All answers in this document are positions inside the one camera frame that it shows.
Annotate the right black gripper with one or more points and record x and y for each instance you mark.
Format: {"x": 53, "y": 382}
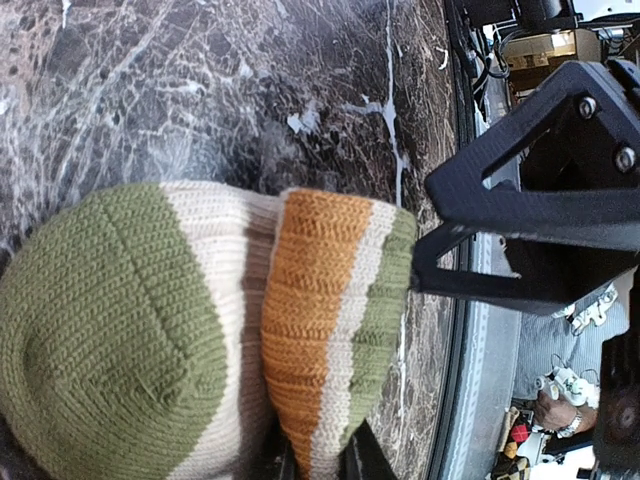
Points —
{"x": 559, "y": 177}

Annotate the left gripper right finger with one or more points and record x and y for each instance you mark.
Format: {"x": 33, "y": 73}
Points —
{"x": 363, "y": 457}

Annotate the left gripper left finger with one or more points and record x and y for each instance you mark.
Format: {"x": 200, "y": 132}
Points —
{"x": 287, "y": 467}

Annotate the beige striped sock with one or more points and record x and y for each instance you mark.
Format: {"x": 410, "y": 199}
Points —
{"x": 155, "y": 331}

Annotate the operator hand in background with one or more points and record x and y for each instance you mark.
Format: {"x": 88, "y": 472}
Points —
{"x": 552, "y": 415}

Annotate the white slotted cable duct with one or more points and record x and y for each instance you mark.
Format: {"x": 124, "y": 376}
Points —
{"x": 470, "y": 360}

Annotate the black front table rail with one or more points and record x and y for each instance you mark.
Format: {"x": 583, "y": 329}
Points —
{"x": 465, "y": 132}

